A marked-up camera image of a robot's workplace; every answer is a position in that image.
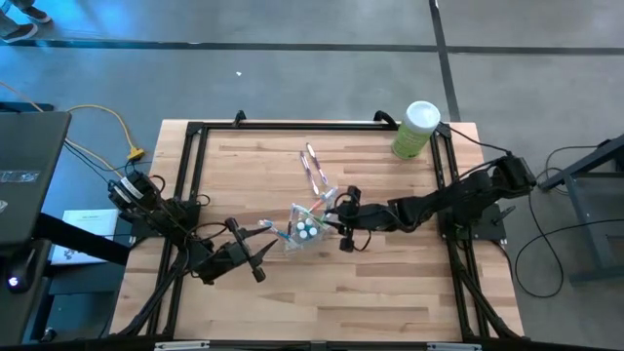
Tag black desk top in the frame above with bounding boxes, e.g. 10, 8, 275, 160
0, 110, 73, 245

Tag silver bracket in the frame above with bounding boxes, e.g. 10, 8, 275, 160
153, 340, 212, 351
426, 341, 483, 351

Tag clear plastic strip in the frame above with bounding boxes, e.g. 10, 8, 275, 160
0, 169, 42, 185

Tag black floor cable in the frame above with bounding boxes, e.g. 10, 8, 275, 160
514, 143, 624, 299

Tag yellow extension cable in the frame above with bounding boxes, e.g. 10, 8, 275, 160
65, 103, 147, 162

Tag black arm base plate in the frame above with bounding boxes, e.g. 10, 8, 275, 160
130, 196, 202, 240
437, 201, 509, 243

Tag black diagonal beam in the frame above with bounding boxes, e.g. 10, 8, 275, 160
32, 212, 132, 267

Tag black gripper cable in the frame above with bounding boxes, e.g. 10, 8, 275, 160
333, 191, 373, 254
183, 219, 230, 248

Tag black desk frame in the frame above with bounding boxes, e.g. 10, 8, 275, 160
535, 134, 624, 288

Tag orange and white toothbrush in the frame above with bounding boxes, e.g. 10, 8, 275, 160
308, 187, 339, 213

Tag tan extension cable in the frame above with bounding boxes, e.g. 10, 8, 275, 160
0, 79, 126, 179

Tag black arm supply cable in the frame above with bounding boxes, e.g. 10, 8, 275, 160
446, 125, 513, 158

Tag person's shoe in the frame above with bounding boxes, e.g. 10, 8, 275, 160
17, 3, 53, 24
0, 19, 39, 45

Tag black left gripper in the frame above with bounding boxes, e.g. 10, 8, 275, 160
194, 217, 279, 285

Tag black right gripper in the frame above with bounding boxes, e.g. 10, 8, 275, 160
322, 185, 391, 254

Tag green wipes canister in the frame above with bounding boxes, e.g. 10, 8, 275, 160
391, 99, 442, 161

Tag white booklet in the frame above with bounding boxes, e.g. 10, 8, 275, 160
50, 208, 121, 267

